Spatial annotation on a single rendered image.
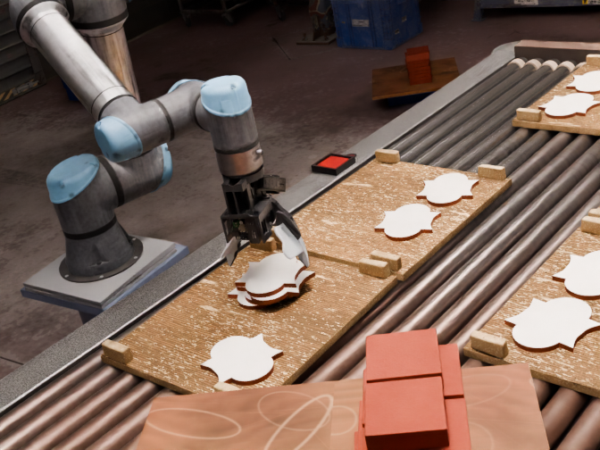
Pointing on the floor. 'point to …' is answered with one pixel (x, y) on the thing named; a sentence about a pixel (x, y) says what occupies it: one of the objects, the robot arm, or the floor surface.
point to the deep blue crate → (376, 22)
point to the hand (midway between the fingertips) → (270, 264)
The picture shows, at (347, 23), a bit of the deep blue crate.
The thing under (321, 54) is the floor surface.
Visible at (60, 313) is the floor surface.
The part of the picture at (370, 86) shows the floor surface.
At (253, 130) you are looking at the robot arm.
